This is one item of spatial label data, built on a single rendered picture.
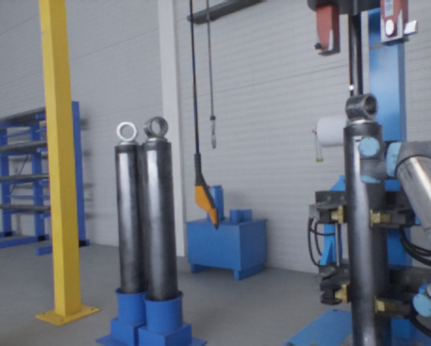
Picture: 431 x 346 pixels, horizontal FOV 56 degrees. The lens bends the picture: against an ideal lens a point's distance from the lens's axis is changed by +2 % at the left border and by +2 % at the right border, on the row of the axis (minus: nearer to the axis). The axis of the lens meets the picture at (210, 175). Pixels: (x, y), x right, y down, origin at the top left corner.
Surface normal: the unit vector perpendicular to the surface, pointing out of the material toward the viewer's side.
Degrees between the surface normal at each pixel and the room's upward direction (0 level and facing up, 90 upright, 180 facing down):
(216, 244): 90
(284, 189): 90
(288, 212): 90
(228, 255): 90
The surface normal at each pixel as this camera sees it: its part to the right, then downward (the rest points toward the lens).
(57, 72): 0.77, -0.03
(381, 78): -0.63, 0.04
